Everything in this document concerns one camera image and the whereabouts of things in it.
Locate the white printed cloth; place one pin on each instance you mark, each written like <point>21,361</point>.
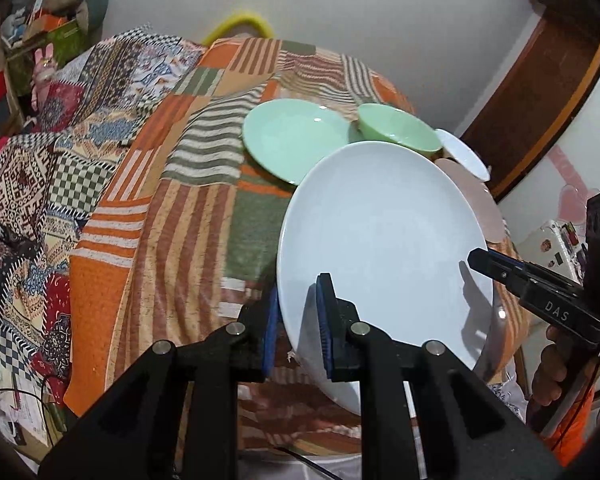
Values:
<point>510,390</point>

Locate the pink plate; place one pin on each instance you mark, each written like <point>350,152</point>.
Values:
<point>477,202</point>

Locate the large white plate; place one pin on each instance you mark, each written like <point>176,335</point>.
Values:
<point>385,230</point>

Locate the person's right forearm orange sleeve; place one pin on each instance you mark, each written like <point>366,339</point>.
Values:
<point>577,430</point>

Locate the white suitcase with stickers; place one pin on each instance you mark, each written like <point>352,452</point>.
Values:
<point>545,250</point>

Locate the person's right hand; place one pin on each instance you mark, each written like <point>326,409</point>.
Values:
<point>545,380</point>

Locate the green plate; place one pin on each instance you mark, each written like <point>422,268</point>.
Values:
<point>292,132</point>

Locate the cluttered shelf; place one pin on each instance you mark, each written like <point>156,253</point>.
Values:
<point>24,30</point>

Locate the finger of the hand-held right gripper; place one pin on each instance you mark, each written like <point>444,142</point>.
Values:
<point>495,267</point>

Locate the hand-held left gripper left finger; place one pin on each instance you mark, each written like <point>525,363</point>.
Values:
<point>271,342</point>

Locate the patchwork patterned blanket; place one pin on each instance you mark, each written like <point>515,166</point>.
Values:
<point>44,180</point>

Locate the green bowl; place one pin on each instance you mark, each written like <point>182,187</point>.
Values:
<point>397,127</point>

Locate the orange striped blanket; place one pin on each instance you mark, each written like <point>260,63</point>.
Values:
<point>189,200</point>

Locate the pink heart sticker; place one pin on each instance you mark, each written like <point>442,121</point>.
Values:
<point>572,200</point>

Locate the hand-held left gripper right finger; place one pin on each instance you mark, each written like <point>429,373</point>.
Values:
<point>324,327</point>

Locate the white wardrobe panel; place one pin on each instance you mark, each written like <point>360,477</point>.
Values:
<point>590,125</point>

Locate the pink plush rabbit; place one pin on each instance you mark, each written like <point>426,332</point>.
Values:
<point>44,70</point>

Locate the white bowl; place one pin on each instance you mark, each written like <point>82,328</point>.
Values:
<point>462,155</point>

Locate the brown wooden door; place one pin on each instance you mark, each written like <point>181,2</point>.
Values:
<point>535,75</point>

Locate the yellow hoop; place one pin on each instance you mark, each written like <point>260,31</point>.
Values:
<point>240,19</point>

